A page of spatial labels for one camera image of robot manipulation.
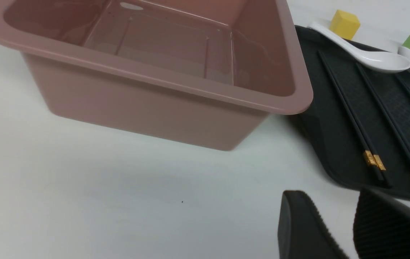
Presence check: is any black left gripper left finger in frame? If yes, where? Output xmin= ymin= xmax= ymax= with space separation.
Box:
xmin=278 ymin=190 xmax=348 ymax=259

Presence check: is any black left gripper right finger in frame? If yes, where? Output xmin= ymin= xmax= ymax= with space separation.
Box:
xmin=353 ymin=188 xmax=410 ymax=259

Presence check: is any black plastic tray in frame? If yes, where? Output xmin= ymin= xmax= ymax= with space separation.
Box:
xmin=296 ymin=25 xmax=410 ymax=200

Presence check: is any white spoon at left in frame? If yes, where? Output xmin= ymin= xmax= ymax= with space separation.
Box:
xmin=308 ymin=22 xmax=410 ymax=73

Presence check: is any pink plastic bin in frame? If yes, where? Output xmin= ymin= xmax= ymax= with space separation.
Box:
xmin=0 ymin=0 xmax=313 ymax=151

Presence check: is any yellow cube block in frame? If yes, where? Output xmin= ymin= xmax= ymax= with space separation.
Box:
xmin=329 ymin=9 xmax=361 ymax=40

